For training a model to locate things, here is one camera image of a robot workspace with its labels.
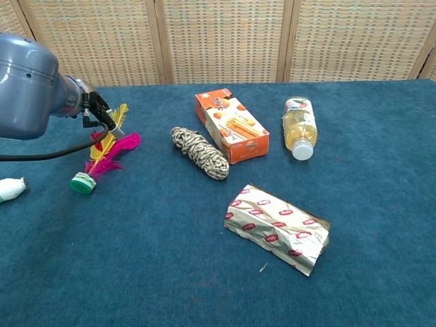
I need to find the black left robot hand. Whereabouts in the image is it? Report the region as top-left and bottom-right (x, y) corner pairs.
(89, 91), (125, 139)

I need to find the feather shuttlecock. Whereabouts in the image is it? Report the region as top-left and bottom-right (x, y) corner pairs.
(69, 103), (142, 196)

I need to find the small white bottle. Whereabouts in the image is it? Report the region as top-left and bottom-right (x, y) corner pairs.
(0, 176), (29, 204)

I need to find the orange snack box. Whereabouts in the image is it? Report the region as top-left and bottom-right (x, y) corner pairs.
(194, 87), (270, 166)

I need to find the woven wooden folding screen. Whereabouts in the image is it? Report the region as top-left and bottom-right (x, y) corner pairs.
(0, 0), (436, 91)

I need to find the blue table carpet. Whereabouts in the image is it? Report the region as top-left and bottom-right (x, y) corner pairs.
(0, 78), (436, 327)

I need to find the plastic bottle yellow drink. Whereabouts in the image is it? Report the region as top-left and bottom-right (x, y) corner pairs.
(281, 96), (319, 161)

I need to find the silver foil snack bag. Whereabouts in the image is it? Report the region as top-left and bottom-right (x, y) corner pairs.
(223, 183), (331, 277)

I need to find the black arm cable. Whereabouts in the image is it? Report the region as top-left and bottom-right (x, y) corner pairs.
(0, 92), (110, 162)

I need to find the beige rope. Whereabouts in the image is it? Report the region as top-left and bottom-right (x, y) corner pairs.
(170, 126), (230, 181)

